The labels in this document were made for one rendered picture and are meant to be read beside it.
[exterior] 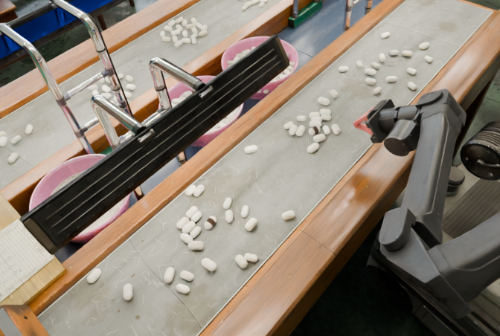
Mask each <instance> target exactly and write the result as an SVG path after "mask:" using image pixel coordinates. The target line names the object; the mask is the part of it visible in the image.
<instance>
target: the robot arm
mask: <svg viewBox="0 0 500 336"><path fill-rule="evenodd" d="M466 116H467V114H466V113H465V111H464V110H463V109H462V108H461V106H460V105H459V104H458V102H457V101H456V99H455V98H454V97H453V96H452V95H451V93H450V92H449V90H448V89H446V88H443V89H440V90H437V91H433V92H429V93H427V94H423V95H421V97H420V99H419V100H418V101H417V103H416V104H412V105H407V106H398V107H395V105H394V103H393V101H392V100H391V99H389V100H381V101H380V102H379V103H378V104H377V105H376V106H374V107H372V108H371V109H370V110H368V111H367V112H366V113H364V114H363V115H362V116H361V117H360V118H359V119H357V120H356V121H355V122H353V125H354V126H355V128H357V129H361V130H362V131H365V132H367V133H368V134H370V135H371V136H370V139H371V141H372V143H382V142H383V141H384V146H385V148H386V149H387V150H388V151H389V152H390V153H392V154H393V155H396V156H400V157H403V156H407V155H408V154H409V153H410V151H414V150H416V152H415V156H414V161H413V164H412V167H411V172H410V176H409V178H408V183H407V187H406V191H405V195H404V198H403V202H402V206H401V207H399V208H396V209H393V210H390V211H388V212H387V213H385V216H384V219H383V222H382V227H381V230H380V232H379V238H378V240H379V242H380V243H381V244H380V251H381V253H382V254H383V255H384V256H385V258H386V259H387V260H388V261H389V262H390V263H391V264H392V265H393V266H394V267H395V268H396V269H397V270H398V271H399V272H400V273H401V274H402V275H403V276H404V277H405V279H406V280H407V281H408V282H409V283H410V284H411V285H412V286H413V288H414V289H415V290H416V291H417V292H419V293H420V294H422V295H423V296H424V297H426V298H427V299H429V300H431V301H432V302H433V303H435V304H436V305H437V306H439V307H441V308H442V309H443V310H445V311H446V312H448V313H449V314H451V315H452V316H453V317H455V318H457V319H461V318H462V317H464V316H466V315H467V314H469V313H471V312H472V311H473V310H472V308H471V307H470V305H469V302H471V301H472V300H474V299H475V298H477V297H478V296H479V295H480V293H481V292H482V291H483V290H484V289H485V288H487V287H488V286H489V285H491V284H492V283H494V282H495V281H496V280H498V279H499V278H500V212H499V213H497V214H495V215H494V216H492V217H491V218H489V219H488V220H486V221H485V222H483V223H481V224H480V225H478V226H477V227H475V228H473V229H472V230H470V231H468V232H466V233H465V234H463V235H461V236H459V237H457V238H455V239H453V240H451V241H449V242H446V243H444V244H442V243H443V232H442V220H443V209H444V205H445V200H446V192H447V187H448V183H449V174H450V170H451V165H452V157H453V152H454V148H455V142H456V139H457V136H458V134H460V132H461V127H463V126H465V122H466ZM363 121H365V124H361V122H363Z"/></svg>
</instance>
